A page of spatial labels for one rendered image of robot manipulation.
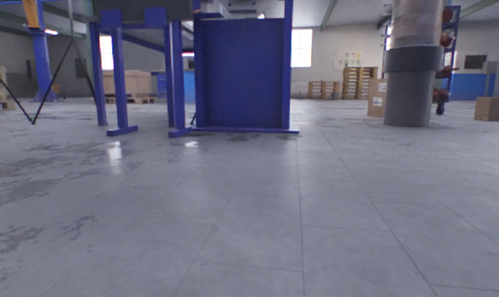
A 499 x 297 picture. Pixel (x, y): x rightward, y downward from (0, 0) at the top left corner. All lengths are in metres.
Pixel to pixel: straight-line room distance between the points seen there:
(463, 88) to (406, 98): 11.07
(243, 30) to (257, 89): 0.44
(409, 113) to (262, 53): 1.33
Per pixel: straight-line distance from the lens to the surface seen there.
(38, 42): 9.48
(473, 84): 13.82
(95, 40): 2.61
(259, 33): 2.15
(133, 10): 2.02
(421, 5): 2.71
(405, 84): 2.63
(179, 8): 1.89
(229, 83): 2.14
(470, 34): 15.63
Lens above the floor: 0.28
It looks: 10 degrees down
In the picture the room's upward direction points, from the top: straight up
